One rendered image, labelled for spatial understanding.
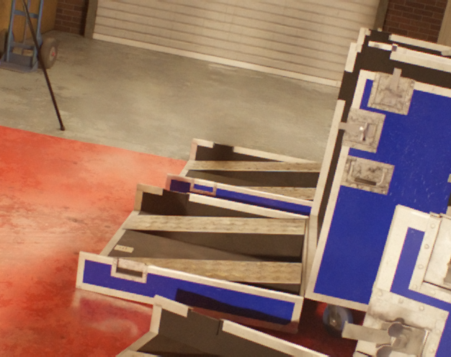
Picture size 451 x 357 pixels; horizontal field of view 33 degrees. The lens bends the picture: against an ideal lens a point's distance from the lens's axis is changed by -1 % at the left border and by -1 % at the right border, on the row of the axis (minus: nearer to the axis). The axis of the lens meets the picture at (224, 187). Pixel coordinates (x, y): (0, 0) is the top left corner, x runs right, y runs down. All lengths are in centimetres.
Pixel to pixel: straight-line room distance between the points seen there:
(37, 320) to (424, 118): 139
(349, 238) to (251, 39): 594
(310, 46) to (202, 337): 619
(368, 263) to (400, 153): 39
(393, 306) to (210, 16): 735
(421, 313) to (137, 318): 166
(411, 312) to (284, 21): 733
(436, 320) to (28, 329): 162
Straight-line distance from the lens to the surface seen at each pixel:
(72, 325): 254
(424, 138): 249
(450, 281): 108
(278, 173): 423
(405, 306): 109
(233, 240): 323
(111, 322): 259
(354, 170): 251
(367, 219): 254
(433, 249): 108
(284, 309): 267
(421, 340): 112
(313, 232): 324
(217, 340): 244
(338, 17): 837
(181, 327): 248
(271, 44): 836
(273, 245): 322
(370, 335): 110
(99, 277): 273
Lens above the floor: 125
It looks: 18 degrees down
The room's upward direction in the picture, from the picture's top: 11 degrees clockwise
